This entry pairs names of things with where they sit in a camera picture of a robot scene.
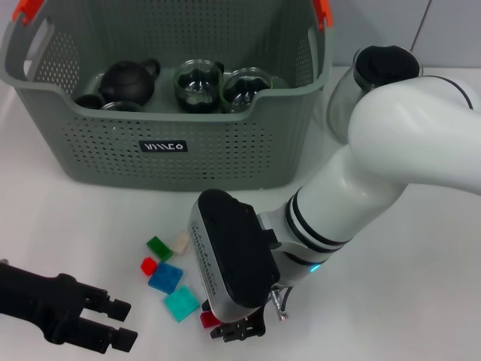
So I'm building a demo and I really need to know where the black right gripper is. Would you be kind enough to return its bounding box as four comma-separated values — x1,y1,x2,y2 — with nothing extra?
201,299,267,344

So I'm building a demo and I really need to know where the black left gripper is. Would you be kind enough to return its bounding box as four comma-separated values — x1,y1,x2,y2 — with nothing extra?
0,261,139,353

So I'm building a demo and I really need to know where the dark red long brick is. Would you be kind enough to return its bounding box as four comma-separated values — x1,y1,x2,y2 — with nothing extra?
199,311,222,330

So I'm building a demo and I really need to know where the grey-green perforated storage bin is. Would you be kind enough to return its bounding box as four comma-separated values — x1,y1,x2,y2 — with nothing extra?
0,0,334,193

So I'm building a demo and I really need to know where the teal square toy brick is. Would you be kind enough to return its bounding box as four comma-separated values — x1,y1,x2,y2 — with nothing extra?
162,284,201,323

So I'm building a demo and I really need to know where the blue toy brick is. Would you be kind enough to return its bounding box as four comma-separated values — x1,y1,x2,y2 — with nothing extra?
147,261,185,295

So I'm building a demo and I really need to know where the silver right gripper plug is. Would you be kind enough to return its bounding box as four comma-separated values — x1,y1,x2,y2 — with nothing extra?
269,287,290,321

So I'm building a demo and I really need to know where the white toy brick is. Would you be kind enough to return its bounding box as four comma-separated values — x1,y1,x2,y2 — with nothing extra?
169,230,191,256

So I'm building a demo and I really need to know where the green flat toy brick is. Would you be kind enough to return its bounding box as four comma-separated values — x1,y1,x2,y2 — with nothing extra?
145,235,174,262

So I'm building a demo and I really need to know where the small black clay cup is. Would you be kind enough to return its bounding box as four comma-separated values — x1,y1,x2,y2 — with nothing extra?
74,93,106,111

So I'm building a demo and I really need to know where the black clay teapot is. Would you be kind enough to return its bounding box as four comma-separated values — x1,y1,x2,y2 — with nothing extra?
98,58,162,108

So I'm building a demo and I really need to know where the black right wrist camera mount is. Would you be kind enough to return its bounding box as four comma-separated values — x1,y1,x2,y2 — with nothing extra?
186,189,282,323

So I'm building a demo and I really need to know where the glass pitcher with black handle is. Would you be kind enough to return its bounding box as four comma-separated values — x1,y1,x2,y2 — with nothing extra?
325,44,425,146

